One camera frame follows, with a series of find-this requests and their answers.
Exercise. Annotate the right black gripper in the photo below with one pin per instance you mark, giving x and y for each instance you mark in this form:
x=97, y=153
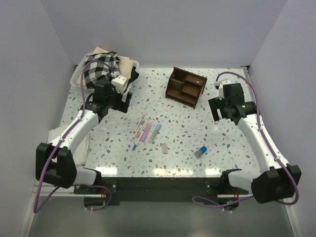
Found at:
x=216, y=103

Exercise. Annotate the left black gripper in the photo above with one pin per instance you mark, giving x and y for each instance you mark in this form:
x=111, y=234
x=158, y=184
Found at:
x=121, y=106

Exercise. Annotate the orange tip white pen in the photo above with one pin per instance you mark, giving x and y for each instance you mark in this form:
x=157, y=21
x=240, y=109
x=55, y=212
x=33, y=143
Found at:
x=141, y=126

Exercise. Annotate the pink purple highlighter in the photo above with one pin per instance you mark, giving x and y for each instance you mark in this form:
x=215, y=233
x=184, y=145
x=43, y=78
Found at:
x=146, y=132

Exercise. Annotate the blue cap grey highlighter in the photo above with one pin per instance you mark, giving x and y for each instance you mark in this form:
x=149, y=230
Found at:
x=155, y=133

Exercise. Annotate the blue tip white pen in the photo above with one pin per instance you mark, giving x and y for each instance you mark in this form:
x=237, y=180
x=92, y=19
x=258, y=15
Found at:
x=138, y=139

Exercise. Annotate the blue grey glue stick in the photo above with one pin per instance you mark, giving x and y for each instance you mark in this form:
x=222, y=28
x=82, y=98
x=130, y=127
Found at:
x=200, y=152

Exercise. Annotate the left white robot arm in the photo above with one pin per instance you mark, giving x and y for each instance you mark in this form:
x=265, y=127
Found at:
x=55, y=163

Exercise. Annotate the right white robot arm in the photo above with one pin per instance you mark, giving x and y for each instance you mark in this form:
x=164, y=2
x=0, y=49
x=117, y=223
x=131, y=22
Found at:
x=276, y=178

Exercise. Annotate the black folded cloth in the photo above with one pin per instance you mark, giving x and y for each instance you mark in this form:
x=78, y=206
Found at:
x=134, y=76

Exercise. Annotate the beige folded cloth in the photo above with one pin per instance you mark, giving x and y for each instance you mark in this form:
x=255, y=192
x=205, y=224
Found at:
x=125, y=66

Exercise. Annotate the brown wooden desk organizer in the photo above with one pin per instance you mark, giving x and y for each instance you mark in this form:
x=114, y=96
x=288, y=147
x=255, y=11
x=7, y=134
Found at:
x=185, y=87

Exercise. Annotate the black white checkered cloth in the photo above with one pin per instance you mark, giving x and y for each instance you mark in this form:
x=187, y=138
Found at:
x=96, y=70

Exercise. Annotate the white plastic laundry basket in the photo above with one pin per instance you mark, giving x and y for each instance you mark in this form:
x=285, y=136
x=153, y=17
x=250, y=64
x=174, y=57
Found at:
x=94, y=67

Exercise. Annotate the beige eraser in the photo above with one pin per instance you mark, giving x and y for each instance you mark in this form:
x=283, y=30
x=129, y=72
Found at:
x=164, y=148

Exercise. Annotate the white folded towel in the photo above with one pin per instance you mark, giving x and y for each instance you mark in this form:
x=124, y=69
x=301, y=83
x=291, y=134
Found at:
x=80, y=155

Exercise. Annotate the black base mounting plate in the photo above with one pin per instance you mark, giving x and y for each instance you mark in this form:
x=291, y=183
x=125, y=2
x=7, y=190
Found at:
x=176, y=189

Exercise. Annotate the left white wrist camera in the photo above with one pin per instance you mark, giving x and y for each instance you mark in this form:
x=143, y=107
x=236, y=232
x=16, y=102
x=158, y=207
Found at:
x=120, y=83

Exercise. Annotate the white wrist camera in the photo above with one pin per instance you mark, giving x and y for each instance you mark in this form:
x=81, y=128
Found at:
x=120, y=83
x=219, y=86

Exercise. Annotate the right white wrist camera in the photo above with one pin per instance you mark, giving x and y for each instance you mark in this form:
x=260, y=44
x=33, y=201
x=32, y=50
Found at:
x=219, y=86

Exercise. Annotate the aluminium frame rail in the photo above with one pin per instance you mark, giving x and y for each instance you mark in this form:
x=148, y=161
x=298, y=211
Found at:
x=47, y=189

